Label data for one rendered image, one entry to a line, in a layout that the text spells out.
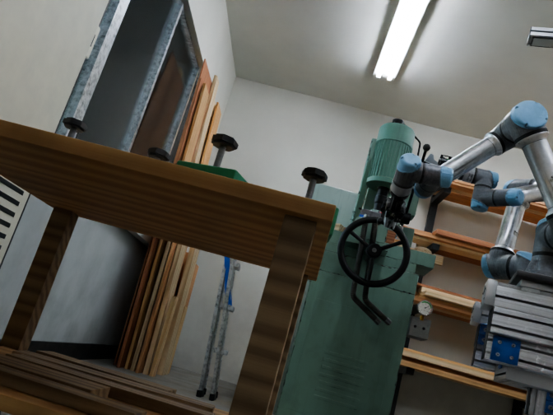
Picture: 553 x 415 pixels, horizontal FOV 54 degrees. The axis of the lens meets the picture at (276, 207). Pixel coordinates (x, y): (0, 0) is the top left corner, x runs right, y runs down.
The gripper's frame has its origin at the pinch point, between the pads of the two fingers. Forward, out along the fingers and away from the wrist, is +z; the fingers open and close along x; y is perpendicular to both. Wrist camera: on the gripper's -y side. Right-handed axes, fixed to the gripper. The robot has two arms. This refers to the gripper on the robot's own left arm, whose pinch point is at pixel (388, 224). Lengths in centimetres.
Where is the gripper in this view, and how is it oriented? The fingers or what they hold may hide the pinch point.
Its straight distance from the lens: 220.2
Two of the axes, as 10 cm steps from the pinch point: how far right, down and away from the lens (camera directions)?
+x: 9.6, 2.4, -1.3
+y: -2.6, 6.7, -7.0
